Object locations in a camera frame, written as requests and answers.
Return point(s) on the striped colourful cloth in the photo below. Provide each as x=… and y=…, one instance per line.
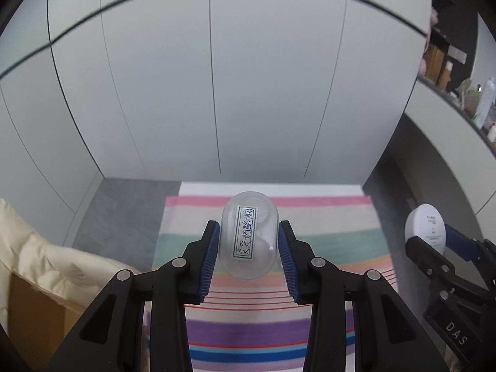
x=348, y=217

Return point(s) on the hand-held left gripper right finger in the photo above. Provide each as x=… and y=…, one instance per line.
x=290, y=263

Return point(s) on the clear plastic container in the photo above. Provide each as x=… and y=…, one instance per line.
x=248, y=236

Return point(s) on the tall white bottle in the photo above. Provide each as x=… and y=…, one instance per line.
x=486, y=100

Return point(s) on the white counter cabinet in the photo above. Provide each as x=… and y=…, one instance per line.
x=434, y=135

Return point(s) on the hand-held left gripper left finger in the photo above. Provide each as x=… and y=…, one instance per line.
x=207, y=263

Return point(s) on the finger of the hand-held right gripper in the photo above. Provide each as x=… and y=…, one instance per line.
x=426, y=254
x=461, y=240

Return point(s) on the small white jar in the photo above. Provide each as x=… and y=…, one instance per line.
x=492, y=132

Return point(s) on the brown cardboard box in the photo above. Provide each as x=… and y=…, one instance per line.
x=31, y=310

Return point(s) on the round white compact case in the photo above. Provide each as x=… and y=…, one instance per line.
x=424, y=223

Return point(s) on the cream padded jacket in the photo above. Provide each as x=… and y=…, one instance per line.
x=38, y=248

